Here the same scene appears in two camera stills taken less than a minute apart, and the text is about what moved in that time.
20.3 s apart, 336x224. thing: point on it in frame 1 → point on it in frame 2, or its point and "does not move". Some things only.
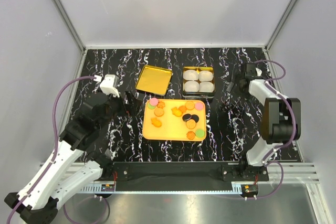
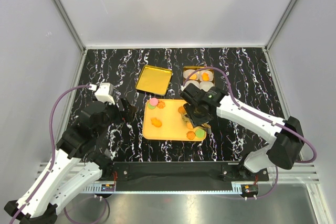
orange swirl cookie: [160, 104] does not move
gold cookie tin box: [198, 82] does not move
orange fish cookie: [176, 112] → [205, 76]
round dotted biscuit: [159, 112] → [193, 76]
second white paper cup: [205, 76] does not move
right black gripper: [237, 81] → [194, 120]
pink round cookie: [154, 101] does not move
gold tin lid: [154, 79] does not move
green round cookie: [150, 106] does not move
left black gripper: [133, 104] → [128, 114]
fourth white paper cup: [206, 86] does not move
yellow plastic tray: [175, 120] does not move
